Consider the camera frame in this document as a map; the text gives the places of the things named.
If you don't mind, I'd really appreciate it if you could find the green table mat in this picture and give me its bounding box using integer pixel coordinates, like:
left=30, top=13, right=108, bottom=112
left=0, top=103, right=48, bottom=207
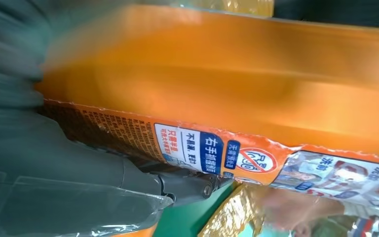
left=152, top=181, right=242, bottom=237

